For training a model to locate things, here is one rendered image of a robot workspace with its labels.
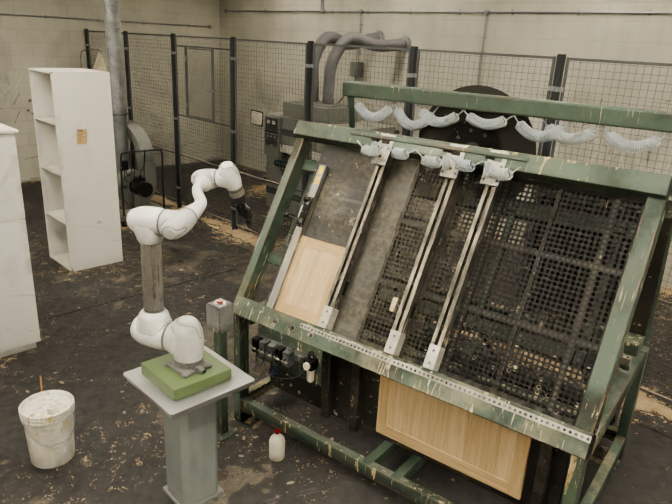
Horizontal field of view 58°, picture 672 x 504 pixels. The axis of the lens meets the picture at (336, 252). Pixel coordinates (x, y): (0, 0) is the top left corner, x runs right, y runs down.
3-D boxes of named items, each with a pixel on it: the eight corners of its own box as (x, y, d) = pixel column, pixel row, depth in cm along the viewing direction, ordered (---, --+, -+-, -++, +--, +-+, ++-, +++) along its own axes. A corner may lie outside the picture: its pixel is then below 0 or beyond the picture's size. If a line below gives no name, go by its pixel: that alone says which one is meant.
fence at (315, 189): (270, 307, 376) (266, 306, 372) (323, 166, 385) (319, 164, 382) (275, 309, 373) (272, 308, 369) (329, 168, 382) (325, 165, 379)
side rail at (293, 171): (247, 298, 394) (236, 294, 385) (306, 143, 405) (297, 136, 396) (253, 300, 391) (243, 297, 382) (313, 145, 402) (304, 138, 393)
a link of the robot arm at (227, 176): (246, 181, 343) (226, 181, 348) (237, 157, 333) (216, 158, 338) (239, 192, 335) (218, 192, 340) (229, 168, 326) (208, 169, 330)
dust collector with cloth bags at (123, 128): (79, 206, 884) (64, 47, 812) (124, 199, 931) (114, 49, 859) (122, 228, 793) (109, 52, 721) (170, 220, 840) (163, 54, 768)
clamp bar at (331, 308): (320, 326, 353) (298, 319, 333) (389, 140, 365) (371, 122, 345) (334, 331, 347) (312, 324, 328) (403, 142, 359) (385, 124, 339)
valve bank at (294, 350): (241, 366, 367) (241, 330, 359) (258, 357, 378) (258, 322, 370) (305, 396, 339) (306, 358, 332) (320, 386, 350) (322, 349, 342)
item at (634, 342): (510, 318, 361) (532, 178, 333) (519, 310, 372) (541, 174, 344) (636, 357, 322) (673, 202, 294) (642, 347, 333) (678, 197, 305)
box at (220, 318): (206, 329, 371) (205, 303, 365) (220, 323, 380) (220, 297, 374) (219, 336, 364) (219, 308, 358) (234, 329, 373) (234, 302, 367)
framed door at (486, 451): (377, 429, 367) (375, 431, 365) (384, 348, 349) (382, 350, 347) (521, 498, 317) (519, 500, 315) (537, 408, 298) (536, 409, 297)
